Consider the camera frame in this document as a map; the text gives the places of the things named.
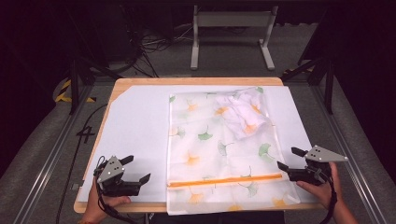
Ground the black metal stand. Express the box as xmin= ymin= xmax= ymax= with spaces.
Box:
xmin=281 ymin=55 xmax=336 ymax=115
xmin=62 ymin=6 xmax=124 ymax=116

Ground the person's left hand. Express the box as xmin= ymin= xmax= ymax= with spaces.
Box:
xmin=81 ymin=178 xmax=132 ymax=224

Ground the yellow black hazard tape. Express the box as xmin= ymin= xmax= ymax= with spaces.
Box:
xmin=55 ymin=78 xmax=97 ymax=104

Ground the white table mat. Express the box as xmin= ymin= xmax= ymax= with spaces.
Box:
xmin=77 ymin=84 xmax=318 ymax=204

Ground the aluminium floor rail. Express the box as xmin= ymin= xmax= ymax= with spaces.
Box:
xmin=311 ymin=83 xmax=389 ymax=224
xmin=12 ymin=83 xmax=94 ymax=224

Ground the long black floor cable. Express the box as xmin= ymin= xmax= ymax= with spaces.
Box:
xmin=55 ymin=104 xmax=108 ymax=224

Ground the right hand-held gripper cable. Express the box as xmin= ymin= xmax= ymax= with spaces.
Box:
xmin=318 ymin=169 xmax=339 ymax=224

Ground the person's right hand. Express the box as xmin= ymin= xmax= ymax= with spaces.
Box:
xmin=295 ymin=161 xmax=344 ymax=210

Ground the white metal stand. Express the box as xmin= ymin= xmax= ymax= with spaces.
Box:
xmin=190 ymin=5 xmax=279 ymax=71

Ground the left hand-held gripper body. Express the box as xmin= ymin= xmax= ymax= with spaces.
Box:
xmin=94 ymin=155 xmax=143 ymax=198

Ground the leaf print mesh laundry bag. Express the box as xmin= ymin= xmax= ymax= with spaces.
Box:
xmin=166 ymin=86 xmax=302 ymax=217

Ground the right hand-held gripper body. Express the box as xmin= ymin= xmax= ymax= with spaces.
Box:
xmin=288 ymin=145 xmax=349 ymax=187

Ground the white crumpled cloth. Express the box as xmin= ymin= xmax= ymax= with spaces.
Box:
xmin=214 ymin=90 xmax=272 ymax=140

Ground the bundle of black floor cables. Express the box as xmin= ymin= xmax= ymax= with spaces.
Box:
xmin=120 ymin=6 xmax=194 ymax=78

